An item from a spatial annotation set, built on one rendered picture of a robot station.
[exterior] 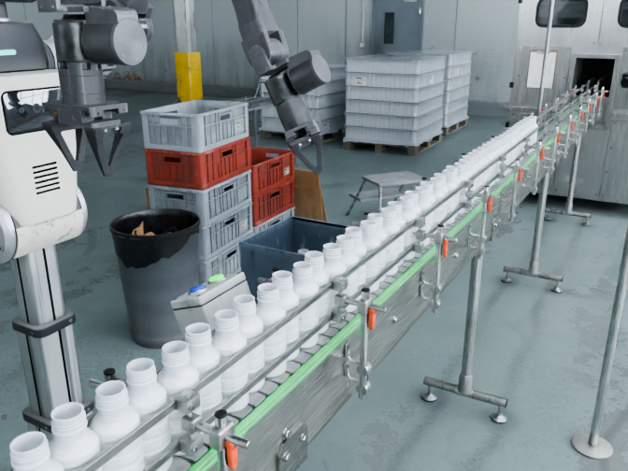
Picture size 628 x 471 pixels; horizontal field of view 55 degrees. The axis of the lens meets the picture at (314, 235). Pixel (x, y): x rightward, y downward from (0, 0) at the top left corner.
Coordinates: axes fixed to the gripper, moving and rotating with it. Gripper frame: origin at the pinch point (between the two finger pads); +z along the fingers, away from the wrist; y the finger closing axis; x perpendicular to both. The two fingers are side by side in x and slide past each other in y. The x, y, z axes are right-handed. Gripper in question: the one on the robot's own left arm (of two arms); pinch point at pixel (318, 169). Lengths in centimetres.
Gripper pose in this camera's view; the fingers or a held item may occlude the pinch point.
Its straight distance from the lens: 121.2
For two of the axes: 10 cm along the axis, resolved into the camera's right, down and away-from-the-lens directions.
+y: -0.1, -1.2, 9.9
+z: 4.0, 9.1, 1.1
